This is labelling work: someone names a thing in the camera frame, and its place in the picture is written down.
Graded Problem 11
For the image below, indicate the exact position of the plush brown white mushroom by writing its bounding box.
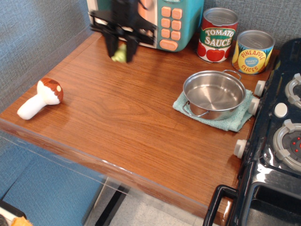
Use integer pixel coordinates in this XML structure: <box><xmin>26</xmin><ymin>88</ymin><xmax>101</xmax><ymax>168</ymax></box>
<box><xmin>17</xmin><ymin>78</ymin><xmax>63</xmax><ymax>120</ymax></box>

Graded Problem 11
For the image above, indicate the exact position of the grey stove knob upper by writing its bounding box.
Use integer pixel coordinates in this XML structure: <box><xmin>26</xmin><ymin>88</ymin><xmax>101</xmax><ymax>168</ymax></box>
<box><xmin>254</xmin><ymin>80</ymin><xmax>266</xmax><ymax>97</ymax></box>

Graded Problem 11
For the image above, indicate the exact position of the teal dish cloth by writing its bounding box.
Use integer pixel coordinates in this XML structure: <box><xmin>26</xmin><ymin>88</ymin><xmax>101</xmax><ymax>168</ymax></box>
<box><xmin>173</xmin><ymin>89</ymin><xmax>254</xmax><ymax>132</ymax></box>

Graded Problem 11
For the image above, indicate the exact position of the grey stove knob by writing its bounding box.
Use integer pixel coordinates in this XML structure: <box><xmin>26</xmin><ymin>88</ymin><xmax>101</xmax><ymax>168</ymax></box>
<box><xmin>248</xmin><ymin>97</ymin><xmax>260</xmax><ymax>116</ymax></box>
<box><xmin>234</xmin><ymin>139</ymin><xmax>247</xmax><ymax>159</ymax></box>
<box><xmin>254</xmin><ymin>80</ymin><xmax>266</xmax><ymax>97</ymax></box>

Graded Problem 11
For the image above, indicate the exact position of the black toy stove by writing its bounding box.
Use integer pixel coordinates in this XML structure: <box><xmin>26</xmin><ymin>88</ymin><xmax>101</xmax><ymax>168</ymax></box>
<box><xmin>203</xmin><ymin>38</ymin><xmax>301</xmax><ymax>226</ymax></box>

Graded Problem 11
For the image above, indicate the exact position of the tomato sauce can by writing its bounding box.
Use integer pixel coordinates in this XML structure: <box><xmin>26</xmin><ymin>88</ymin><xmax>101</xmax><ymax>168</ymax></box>
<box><xmin>197</xmin><ymin>8</ymin><xmax>238</xmax><ymax>63</ymax></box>

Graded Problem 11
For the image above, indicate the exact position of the green handled metal spoon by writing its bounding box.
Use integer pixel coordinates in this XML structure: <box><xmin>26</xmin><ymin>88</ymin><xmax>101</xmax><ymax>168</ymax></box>
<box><xmin>111</xmin><ymin>43</ymin><xmax>127</xmax><ymax>63</ymax></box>

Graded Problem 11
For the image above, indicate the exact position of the teal toy microwave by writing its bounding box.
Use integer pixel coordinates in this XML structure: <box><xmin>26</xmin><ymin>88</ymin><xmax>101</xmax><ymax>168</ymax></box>
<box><xmin>88</xmin><ymin>0</ymin><xmax>204</xmax><ymax>52</ymax></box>

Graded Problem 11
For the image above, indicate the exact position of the pineapple slices can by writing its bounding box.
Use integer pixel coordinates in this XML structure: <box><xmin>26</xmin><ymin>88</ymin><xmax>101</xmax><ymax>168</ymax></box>
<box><xmin>232</xmin><ymin>30</ymin><xmax>275</xmax><ymax>75</ymax></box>

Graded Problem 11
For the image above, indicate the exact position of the black orange object bottom left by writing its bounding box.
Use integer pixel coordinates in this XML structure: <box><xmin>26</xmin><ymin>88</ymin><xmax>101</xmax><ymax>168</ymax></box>
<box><xmin>0</xmin><ymin>200</ymin><xmax>33</xmax><ymax>226</ymax></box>

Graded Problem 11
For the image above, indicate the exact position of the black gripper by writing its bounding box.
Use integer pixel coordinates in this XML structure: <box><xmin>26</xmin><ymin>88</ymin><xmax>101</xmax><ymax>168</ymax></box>
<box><xmin>89</xmin><ymin>0</ymin><xmax>157</xmax><ymax>63</ymax></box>

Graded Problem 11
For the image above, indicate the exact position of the grey stove knob lower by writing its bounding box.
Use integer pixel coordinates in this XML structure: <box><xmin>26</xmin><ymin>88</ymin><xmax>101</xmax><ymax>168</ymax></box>
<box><xmin>234</xmin><ymin>139</ymin><xmax>247</xmax><ymax>159</ymax></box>

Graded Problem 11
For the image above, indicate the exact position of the small steel pot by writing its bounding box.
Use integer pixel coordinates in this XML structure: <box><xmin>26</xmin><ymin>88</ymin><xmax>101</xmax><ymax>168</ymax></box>
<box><xmin>182</xmin><ymin>70</ymin><xmax>246</xmax><ymax>120</ymax></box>

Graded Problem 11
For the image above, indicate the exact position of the grey stove knob middle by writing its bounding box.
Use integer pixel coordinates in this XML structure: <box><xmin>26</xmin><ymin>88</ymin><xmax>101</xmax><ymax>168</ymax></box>
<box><xmin>248</xmin><ymin>97</ymin><xmax>260</xmax><ymax>116</ymax></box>

